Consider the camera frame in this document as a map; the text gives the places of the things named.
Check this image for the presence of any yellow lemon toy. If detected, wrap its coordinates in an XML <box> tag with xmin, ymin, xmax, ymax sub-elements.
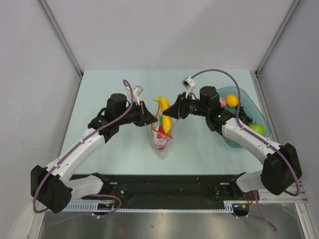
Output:
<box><xmin>225</xmin><ymin>94</ymin><xmax>239</xmax><ymax>108</ymax></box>

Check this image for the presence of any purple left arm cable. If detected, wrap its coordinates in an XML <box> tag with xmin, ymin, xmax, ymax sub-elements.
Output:
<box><xmin>32</xmin><ymin>79</ymin><xmax>135</xmax><ymax>225</ymax></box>

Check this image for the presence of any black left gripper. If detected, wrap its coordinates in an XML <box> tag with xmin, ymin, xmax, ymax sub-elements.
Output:
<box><xmin>117</xmin><ymin>101</ymin><xmax>158</xmax><ymax>127</ymax></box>

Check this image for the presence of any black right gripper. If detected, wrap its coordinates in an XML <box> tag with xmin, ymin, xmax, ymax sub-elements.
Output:
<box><xmin>163</xmin><ymin>92</ymin><xmax>209</xmax><ymax>120</ymax></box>

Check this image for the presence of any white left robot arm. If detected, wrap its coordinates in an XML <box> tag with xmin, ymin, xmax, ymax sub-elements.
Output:
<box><xmin>30</xmin><ymin>93</ymin><xmax>158</xmax><ymax>213</ymax></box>

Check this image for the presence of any red dragon fruit toy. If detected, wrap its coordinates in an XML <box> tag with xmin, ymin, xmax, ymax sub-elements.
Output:
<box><xmin>151</xmin><ymin>120</ymin><xmax>172</xmax><ymax>152</ymax></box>

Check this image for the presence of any green apple toy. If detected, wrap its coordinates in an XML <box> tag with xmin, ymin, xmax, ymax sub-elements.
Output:
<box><xmin>249</xmin><ymin>123</ymin><xmax>264</xmax><ymax>135</ymax></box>

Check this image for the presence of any clear zip bag orange zipper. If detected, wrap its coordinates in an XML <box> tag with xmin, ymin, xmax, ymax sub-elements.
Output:
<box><xmin>150</xmin><ymin>97</ymin><xmax>178</xmax><ymax>160</ymax></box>

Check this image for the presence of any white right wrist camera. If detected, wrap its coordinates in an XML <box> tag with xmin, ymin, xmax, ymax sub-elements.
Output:
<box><xmin>181</xmin><ymin>77</ymin><xmax>196</xmax><ymax>98</ymax></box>

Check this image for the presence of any purple onion toy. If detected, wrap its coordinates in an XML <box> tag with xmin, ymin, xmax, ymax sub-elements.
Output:
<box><xmin>219</xmin><ymin>97</ymin><xmax>227</xmax><ymax>108</ymax></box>

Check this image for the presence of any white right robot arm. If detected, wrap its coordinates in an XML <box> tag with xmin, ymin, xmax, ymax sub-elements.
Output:
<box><xmin>176</xmin><ymin>86</ymin><xmax>302</xmax><ymax>200</ymax></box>

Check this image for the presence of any dark grape bunch toy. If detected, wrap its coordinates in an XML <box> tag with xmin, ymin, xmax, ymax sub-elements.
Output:
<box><xmin>239</xmin><ymin>106</ymin><xmax>253</xmax><ymax>125</ymax></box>

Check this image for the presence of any yellow banana toy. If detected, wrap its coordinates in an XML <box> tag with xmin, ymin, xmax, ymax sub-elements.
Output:
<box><xmin>153</xmin><ymin>96</ymin><xmax>172</xmax><ymax>134</ymax></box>

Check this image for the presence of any black table edge rail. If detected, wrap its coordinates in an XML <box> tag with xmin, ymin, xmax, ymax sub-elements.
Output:
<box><xmin>82</xmin><ymin>173</ymin><xmax>260</xmax><ymax>210</ymax></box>

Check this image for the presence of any teal plastic fruit tray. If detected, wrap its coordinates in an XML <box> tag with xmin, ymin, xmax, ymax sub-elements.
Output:
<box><xmin>217</xmin><ymin>86</ymin><xmax>271</xmax><ymax>148</ymax></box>

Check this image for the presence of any white slotted cable duct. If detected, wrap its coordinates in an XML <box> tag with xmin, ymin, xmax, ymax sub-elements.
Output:
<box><xmin>62</xmin><ymin>202</ymin><xmax>234</xmax><ymax>214</ymax></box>

